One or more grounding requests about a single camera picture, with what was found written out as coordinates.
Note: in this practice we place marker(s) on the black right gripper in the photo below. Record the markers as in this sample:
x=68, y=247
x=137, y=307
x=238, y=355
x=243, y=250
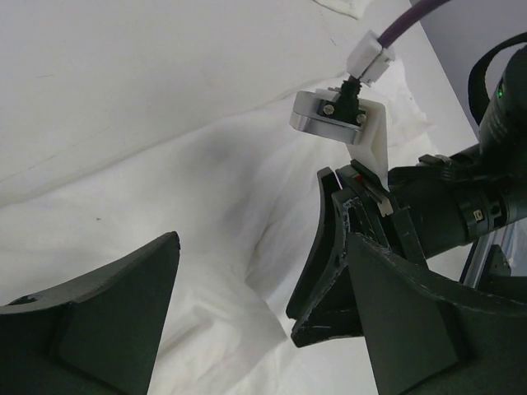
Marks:
x=425, y=210

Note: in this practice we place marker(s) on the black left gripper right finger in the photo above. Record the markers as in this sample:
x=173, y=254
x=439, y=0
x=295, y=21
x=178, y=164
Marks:
x=427, y=334

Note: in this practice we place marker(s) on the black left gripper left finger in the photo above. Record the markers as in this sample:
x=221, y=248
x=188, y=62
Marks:
x=98, y=333

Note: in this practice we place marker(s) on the plain white t-shirt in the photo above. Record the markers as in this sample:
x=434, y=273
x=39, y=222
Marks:
x=124, y=120

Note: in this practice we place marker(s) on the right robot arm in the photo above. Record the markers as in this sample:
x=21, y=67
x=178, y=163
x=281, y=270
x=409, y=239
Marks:
x=497, y=100

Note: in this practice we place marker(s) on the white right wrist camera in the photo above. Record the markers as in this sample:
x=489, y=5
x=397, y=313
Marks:
x=361, y=125

